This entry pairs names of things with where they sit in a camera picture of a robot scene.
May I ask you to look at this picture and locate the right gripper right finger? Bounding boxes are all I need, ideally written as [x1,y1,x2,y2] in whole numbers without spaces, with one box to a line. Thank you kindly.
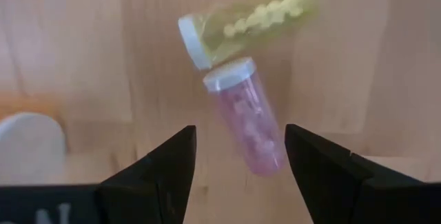
[285,123,427,224]

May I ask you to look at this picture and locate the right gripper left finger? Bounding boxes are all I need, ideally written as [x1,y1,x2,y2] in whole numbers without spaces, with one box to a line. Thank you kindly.
[99,125,198,224]

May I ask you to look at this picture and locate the pink pill bottle white cap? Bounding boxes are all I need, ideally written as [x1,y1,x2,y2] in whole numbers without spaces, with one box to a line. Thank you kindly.
[202,57,287,177]

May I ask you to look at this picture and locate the orange pill bottle white cap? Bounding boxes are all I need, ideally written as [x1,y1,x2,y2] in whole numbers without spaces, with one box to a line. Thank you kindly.
[0,91,67,185]

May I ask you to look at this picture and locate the yellow-green pill bottle white cap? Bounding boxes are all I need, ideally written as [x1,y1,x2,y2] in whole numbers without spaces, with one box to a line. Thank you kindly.
[177,0,320,71]

